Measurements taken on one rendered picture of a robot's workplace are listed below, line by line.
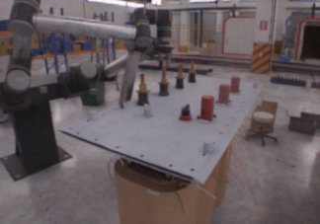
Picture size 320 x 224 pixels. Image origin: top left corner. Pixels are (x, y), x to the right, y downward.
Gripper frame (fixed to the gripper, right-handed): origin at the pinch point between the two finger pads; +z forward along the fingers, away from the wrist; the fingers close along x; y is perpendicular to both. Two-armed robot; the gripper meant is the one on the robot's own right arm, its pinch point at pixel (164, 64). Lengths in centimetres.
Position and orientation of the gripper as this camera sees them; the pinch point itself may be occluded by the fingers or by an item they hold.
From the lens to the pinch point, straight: 162.6
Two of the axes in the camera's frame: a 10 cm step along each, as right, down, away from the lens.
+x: -5.0, -2.7, 8.3
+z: 0.0, 9.5, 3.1
